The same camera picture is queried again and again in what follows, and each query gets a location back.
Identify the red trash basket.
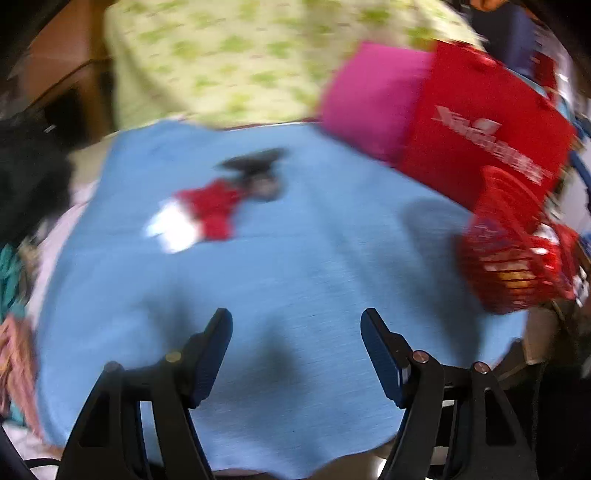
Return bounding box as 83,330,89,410
458,166,578,315

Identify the red white cigarette box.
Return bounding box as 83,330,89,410
144,179,245,254

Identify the black plastic bag trash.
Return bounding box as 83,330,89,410
218,148,287,202

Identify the light blue blanket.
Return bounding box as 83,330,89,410
36,121,527,479

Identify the pile of coloured clothes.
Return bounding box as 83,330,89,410
1,244,42,436

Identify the black fluffy garment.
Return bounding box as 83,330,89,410
0,115,73,247

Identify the red Nilrich paper bag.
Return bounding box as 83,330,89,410
397,42,574,209

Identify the pink pillow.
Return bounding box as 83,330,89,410
318,42,435,166

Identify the green clover quilt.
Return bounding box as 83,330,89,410
104,0,481,130

